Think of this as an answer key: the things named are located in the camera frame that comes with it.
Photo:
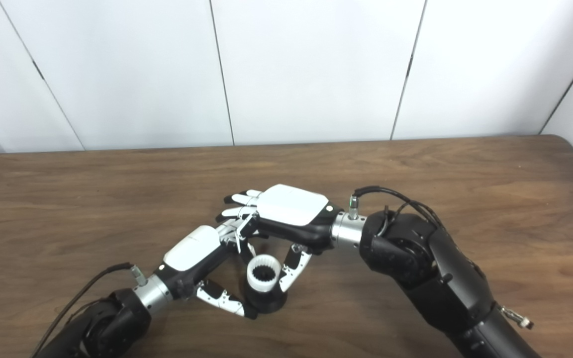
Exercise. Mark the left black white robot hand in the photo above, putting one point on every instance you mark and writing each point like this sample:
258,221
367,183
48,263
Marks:
192,248

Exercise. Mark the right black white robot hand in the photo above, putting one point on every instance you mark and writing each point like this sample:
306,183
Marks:
291,204

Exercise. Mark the round black part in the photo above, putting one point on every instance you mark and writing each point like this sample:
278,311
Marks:
266,302

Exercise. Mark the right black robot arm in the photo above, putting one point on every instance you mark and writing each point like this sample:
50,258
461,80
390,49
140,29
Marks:
416,253

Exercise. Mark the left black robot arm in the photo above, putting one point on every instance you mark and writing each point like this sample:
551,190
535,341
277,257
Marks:
112,323

